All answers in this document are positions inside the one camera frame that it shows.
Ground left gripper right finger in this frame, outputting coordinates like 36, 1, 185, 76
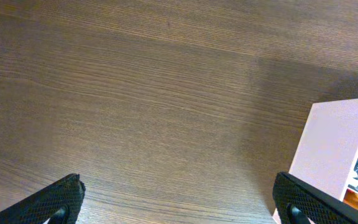
272, 172, 358, 224

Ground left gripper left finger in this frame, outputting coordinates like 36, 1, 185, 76
0, 174, 86, 224

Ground white cardboard box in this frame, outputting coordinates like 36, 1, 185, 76
272, 96, 358, 224

